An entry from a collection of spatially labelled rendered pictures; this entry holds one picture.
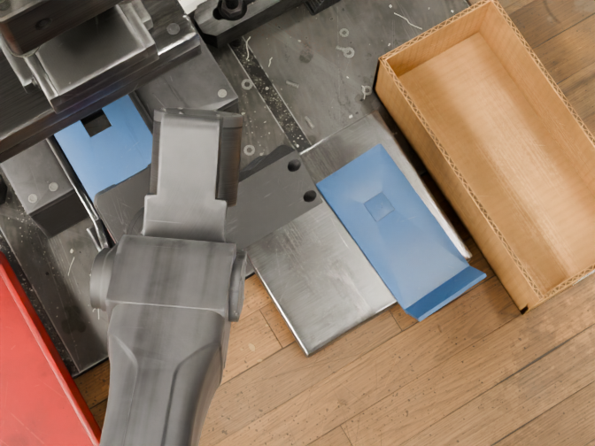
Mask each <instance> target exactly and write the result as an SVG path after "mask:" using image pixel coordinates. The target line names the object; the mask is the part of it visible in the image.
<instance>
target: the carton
mask: <svg viewBox="0 0 595 446"><path fill-rule="evenodd" d="M373 90H374V92H375V93H376V94H377V96H378V97H379V99H380V100H381V102H382V104H383V105H384V107H385V109H386V110H387V112H388V113H389V115H390V116H391V117H392V119H393V120H394V122H395V123H396V125H397V126H398V128H399V130H400V131H401V133H402V134H403V136H404V137H405V138H406V140H407V141H408V143H409V144H410V146H411V147H412V149H413V151H414V152H415V154H416V155H417V157H418V159H419V160H420V161H421V163H422V164H423V166H424V167H425V169H426V170H427V172H428V173H429V175H430V177H431V178H432V180H433V181H434V182H435V183H436V185H437V187H438V188H439V190H440V191H441V193H442V194H443V196H444V198H445V199H446V201H447V202H448V204H449V205H450V206H451V208H452V210H453V211H454V213H455V214H456V216H457V217H458V219H459V220H460V222H461V224H462V225H463V227H464V228H465V229H466V230H467V232H468V234H469V235H470V237H471V238H472V240H473V241H474V243H475V245H476V246H477V248H478V249H479V250H480V251H481V253H482V254H483V257H484V258H485V260H486V261H487V263H488V264H489V266H490V267H491V269H492V271H493V272H494V273H495V274H496V276H497V277H498V279H499V281H500V282H501V284H502V285H503V287H504V288H505V290H506V292H507V293H508V295H510V297H511V298H512V300H513V301H514V304H515V305H516V307H517V308H518V310H519V311H520V313H521V314H522V315H524V314H525V313H527V312H529V311H531V310H533V309H534V308H536V307H537V306H539V305H540V304H542V303H544V302H545V301H547V300H549V299H550V298H552V297H553V296H556V295H557V294H559V293H560V292H561V291H563V290H564V289H566V288H568V287H570V286H573V284H576V283H577V282H579V281H580V280H582V279H584V278H585V277H587V276H589V275H590V274H592V273H594V272H595V138H594V137H593V135H592V134H591V132H590V131H589V129H588V128H587V126H586V125H585V124H584V123H583V121H582V120H581V119H580V117H579V116H578V114H577V113H576V111H575V110H574V108H573V107H572V105H571V104H570V103H569V101H568V100H567V98H566V97H565V96H564V95H563V93H562V92H561V90H560V89H559V87H558V86H557V84H556V83H555V81H554V80H553V78H552V77H551V75H550V74H549V73H548V72H547V71H546V69H545V67H544V66H543V65H542V63H541V62H540V60H539V59H538V58H537V56H536V54H535V53H534V51H533V50H532V49H531V47H530V46H529V45H528V44H527V42H526V41H525V39H524V38H523V36H522V35H521V33H520V32H519V30H518V29H517V28H516V26H515V25H514V23H513V21H511V20H510V18H509V17H508V15H507V14H506V12H505V11H504V9H503V8H502V6H501V5H500V4H499V2H498V0H481V1H480V2H478V3H476V4H473V5H472V6H470V7H468V8H467V9H466V10H464V11H462V12H459V13H458V14H456V15H454V16H452V17H451V18H449V19H447V20H445V21H444V22H442V23H440V24H438V25H436V26H435V27H432V28H431V29H430V30H428V31H426V32H424V33H422V34H421V35H418V36H416V37H415V38H413V39H412V40H410V41H408V42H406V43H404V44H402V45H400V46H399V47H397V48H396V49H394V50H392V51H390V52H388V53H386V54H385V55H383V56H381V57H379V58H378V62H377V67H376V71H375V79H374V84H373Z"/></svg>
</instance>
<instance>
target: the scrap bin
mask: <svg viewBox="0 0 595 446"><path fill-rule="evenodd" d="M101 434H102V431H101V429H100V427H99V425H98V424H97V422H96V420H95V418H94V416H93V414H92V413H91V411H90V409H89V407H88V405H87V404H86V402H85V400H84V398H83V396H82V395H81V392H80V390H79V389H78V387H77V386H76V384H75V382H74V380H73V378H72V376H71V374H70V373H69V371H68V369H67V368H66V365H65V363H64V361H63V360H62V358H61V356H60V355H59V353H58V351H57V349H56V347H55V345H54V343H53V341H52V340H51V338H50V336H49V334H48V333H47V331H46V329H45V327H44V325H43V323H42V322H41V320H40V318H39V316H38V315H37V313H36V311H35V308H34V306H33V305H32V304H31V302H30V300H29V298H28V297H27V294H26V292H25V290H24V289H23V288H22V286H21V284H20V282H19V279H18V278H17V276H16V274H15V272H14V271H13V270H12V267H11V265H10V263H9V261H8V260H7V258H6V256H5V254H4V253H3V252H2V251H1V250H0V446H99V443H100V438H101Z"/></svg>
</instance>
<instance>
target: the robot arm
mask: <svg viewBox="0 0 595 446"><path fill-rule="evenodd" d="M242 127H243V115H241V114H238V113H233V112H227V111H217V110H201V109H187V108H182V107H178V108H157V109H154V120H153V135H152V151H151V163H150V164H148V165H147V166H148V167H146V168H144V169H143V170H142V171H140V172H138V173H136V174H134V175H132V176H130V177H128V178H127V179H125V180H124V181H121V182H120V183H118V184H116V185H115V184H112V185H111V186H109V187H107V188H105V189H103V190H101V191H99V192H98V193H96V194H95V197H94V206H95V208H96V210H97V212H98V214H99V216H100V217H101V219H102V221H103V222H104V224H105V226H106V228H107V230H108V231H109V233H110V235H111V237H112V239H113V240H114V242H115V243H116V245H115V246H114V247H113V248H112V249H109V248H103V249H102V250H101V251H100V252H99V253H98V254H97V255H96V257H95V259H94V262H93V266H92V269H91V275H90V283H89V300H90V304H91V307H92V308H95V309H101V310H102V311H107V318H108V324H109V327H108V332H107V344H108V357H109V360H110V364H111V373H110V387H109V396H108V402H107V408H106V413H105V418H104V425H103V430H102V434H101V438H100V443H99V446H198V444H199V439H200V435H201V433H202V429H203V425H204V423H205V417H206V414H207V412H208V410H209V407H210V404H211V401H212V399H213V396H214V394H215V391H216V389H217V388H218V387H219V386H220V384H221V381H222V375H223V369H225V366H226V360H227V353H228V340H229V334H230V327H231V322H238V320H239V318H240V315H241V311H242V309H243V300H244V295H243V293H244V281H245V269H246V266H247V262H246V257H247V251H243V250H242V249H244V248H246V247H248V246H249V245H251V244H253V243H254V242H256V241H258V240H259V239H261V238H263V237H265V236H266V235H269V234H270V233H272V232H274V231H275V230H276V229H278V228H280V227H282V226H284V225H286V224H287V223H289V222H291V221H292V220H293V219H296V218H297V217H299V216H301V215H303V214H304V213H306V212H308V211H310V210H311V209H313V208H314V207H316V206H318V205H319V204H322V203H323V201H322V199H321V196H320V194H319V192H318V190H317V188H316V187H315V186H314V184H313V181H312V179H311V177H310V175H309V173H308V172H307V170H306V168H305V165H304V163H303V161H302V159H301V157H300V156H299V154H298V151H297V150H295V149H293V148H291V147H289V146H287V145H285V144H283V145H280V146H278V147H277V148H276V149H275V150H273V151H272V152H271V153H270V154H268V155H265V156H262V157H258V158H255V159H254V160H253V161H251V162H250V163H249V164H248V165H247V166H246V167H245V168H244V169H243V170H241V171H240V172H239V165H240V153H241V141H242Z"/></svg>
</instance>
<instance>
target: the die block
mask: <svg viewBox="0 0 595 446"><path fill-rule="evenodd" d="M223 112H233V113H238V114H240V112H239V104H238V103H236V104H233V105H232V106H230V107H228V108H227V109H225V110H224V111H223ZM102 115H104V111H103V110H102V109H100V110H98V111H95V112H93V113H92V114H90V115H89V116H87V117H85V118H83V119H81V123H82V125H83V126H84V125H86V124H87V123H89V122H90V121H92V120H94V119H96V118H98V117H100V116H102ZM87 217H89V213H88V212H87V210H86V208H85V206H84V205H83V203H82V201H81V199H80V198H79V196H78V194H77V193H76V192H75V193H73V194H72V195H70V196H68V197H66V198H65V199H63V200H61V201H59V202H57V203H56V204H53V205H52V206H50V207H49V208H47V209H45V210H43V211H41V212H39V213H37V214H36V215H34V216H33V217H30V218H31V219H32V220H33V221H34V222H35V224H36V225H37V226H38V227H39V228H40V229H41V230H42V231H43V232H44V234H45V235H46V236H47V237H48V238H49V239H50V238H51V237H53V236H55V235H57V234H59V233H61V232H63V231H65V230H66V229H68V228H69V227H72V226H73V225H75V224H77V223H79V222H80V221H82V220H84V219H86V218H87Z"/></svg>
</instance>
